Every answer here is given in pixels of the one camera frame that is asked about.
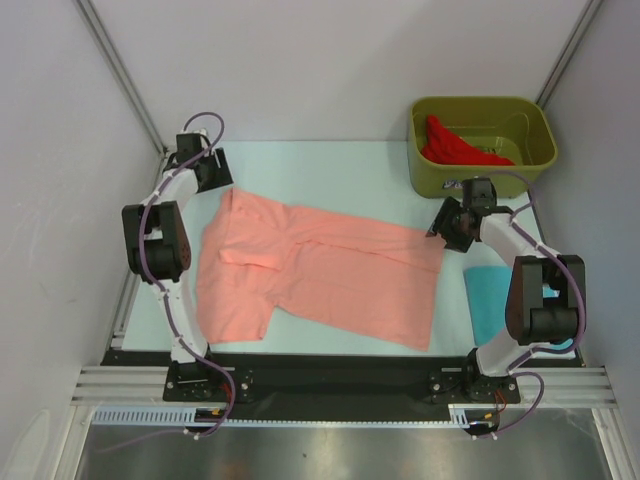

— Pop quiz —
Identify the olive green plastic bin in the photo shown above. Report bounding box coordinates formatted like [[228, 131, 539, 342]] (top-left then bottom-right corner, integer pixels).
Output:
[[407, 96, 558, 198]]

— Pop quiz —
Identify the aluminium corner post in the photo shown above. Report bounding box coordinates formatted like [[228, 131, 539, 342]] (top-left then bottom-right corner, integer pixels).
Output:
[[535, 0, 605, 109], [72, 0, 169, 156]]

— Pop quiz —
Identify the left aluminium corner post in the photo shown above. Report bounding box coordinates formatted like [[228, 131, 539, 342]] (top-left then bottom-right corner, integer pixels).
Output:
[[72, 0, 169, 156]]

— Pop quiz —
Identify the right aluminium corner post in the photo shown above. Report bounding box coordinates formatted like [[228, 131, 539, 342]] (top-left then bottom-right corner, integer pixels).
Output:
[[535, 0, 605, 109]]

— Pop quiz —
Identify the folded blue t shirt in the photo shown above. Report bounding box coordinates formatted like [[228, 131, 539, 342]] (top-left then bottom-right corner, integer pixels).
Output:
[[463, 264, 575, 359]]

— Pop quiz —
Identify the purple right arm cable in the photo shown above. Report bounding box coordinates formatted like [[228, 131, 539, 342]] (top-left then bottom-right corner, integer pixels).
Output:
[[472, 169, 587, 441]]

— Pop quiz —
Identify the aluminium front frame rail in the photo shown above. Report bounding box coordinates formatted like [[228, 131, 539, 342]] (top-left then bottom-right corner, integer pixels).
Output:
[[71, 366, 617, 409]]

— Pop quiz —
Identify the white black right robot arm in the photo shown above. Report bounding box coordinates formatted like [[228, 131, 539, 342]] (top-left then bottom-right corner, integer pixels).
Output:
[[428, 177, 586, 403]]

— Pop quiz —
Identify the pink t shirt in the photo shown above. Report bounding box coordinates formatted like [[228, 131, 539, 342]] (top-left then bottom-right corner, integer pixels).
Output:
[[196, 188, 444, 351]]

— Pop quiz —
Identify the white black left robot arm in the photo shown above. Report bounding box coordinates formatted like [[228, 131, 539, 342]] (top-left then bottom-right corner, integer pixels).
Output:
[[121, 129, 234, 402]]

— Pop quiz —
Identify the white slotted cable duct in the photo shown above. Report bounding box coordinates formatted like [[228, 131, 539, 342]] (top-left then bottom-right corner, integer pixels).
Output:
[[92, 406, 489, 429]]

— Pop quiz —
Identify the red t shirt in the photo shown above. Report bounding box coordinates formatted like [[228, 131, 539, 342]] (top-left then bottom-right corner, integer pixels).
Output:
[[421, 115, 514, 166]]

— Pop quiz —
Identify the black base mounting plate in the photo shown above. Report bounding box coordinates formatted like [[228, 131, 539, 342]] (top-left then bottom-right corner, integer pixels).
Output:
[[99, 350, 586, 422]]

